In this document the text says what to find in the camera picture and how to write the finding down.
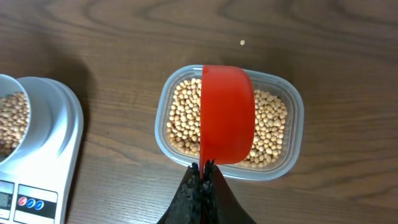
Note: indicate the red measuring scoop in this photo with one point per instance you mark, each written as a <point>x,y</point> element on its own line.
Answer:
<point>227,114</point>

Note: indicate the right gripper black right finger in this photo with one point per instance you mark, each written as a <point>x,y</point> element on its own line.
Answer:
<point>220,204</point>

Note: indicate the grey round bowl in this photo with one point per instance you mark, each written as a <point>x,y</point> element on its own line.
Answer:
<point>9,86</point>

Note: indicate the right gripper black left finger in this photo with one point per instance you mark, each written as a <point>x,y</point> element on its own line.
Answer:
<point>185,207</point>

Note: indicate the soybeans in bowl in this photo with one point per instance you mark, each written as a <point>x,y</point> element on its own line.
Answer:
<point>15,116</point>

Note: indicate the white digital kitchen scale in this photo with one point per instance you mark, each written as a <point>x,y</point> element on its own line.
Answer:
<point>36,179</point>

